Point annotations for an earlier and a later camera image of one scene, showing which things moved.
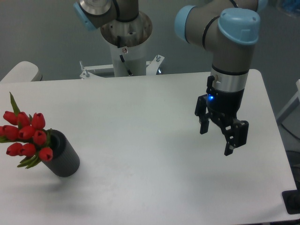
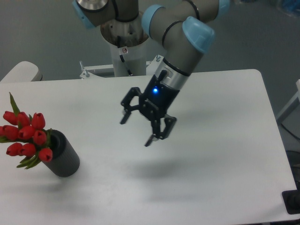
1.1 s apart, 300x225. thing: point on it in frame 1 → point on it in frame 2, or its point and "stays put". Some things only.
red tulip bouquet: x=33 y=139 stays put
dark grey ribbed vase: x=65 y=159 stays put
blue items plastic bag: x=291 y=6 stays put
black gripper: x=222 y=106 → x=154 y=102
